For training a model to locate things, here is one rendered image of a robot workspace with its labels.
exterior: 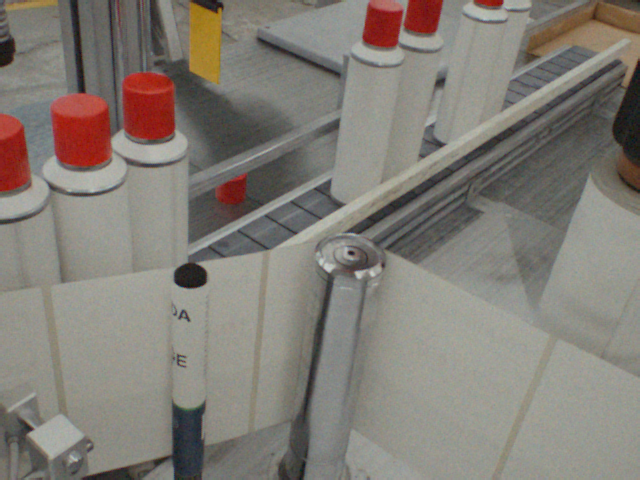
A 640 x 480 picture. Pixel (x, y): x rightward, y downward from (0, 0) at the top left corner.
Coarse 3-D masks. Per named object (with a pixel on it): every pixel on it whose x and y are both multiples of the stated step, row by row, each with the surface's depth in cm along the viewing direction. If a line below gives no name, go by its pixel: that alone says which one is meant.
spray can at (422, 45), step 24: (432, 0) 68; (408, 24) 69; (432, 24) 69; (408, 48) 69; (432, 48) 70; (408, 72) 71; (432, 72) 71; (408, 96) 72; (408, 120) 74; (408, 144) 75; (384, 168) 77
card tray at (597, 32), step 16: (576, 16) 143; (592, 16) 150; (608, 16) 148; (624, 16) 146; (544, 32) 133; (560, 32) 140; (576, 32) 143; (592, 32) 144; (608, 32) 145; (624, 32) 146; (528, 48) 131; (544, 48) 133; (592, 48) 136; (624, 80) 125
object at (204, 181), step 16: (592, 0) 117; (560, 16) 109; (528, 32) 102; (448, 64) 88; (336, 112) 74; (304, 128) 70; (320, 128) 71; (336, 128) 74; (272, 144) 67; (288, 144) 68; (304, 144) 70; (240, 160) 64; (256, 160) 65; (192, 176) 61; (208, 176) 61; (224, 176) 63; (192, 192) 60
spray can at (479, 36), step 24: (480, 0) 78; (480, 24) 79; (504, 24) 80; (456, 48) 82; (480, 48) 80; (456, 72) 83; (480, 72) 82; (456, 96) 84; (480, 96) 84; (456, 120) 85
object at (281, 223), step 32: (544, 64) 114; (576, 64) 115; (608, 64) 117; (512, 96) 103; (512, 128) 94; (320, 192) 77; (416, 192) 79; (256, 224) 71; (288, 224) 71; (192, 256) 65; (224, 256) 66
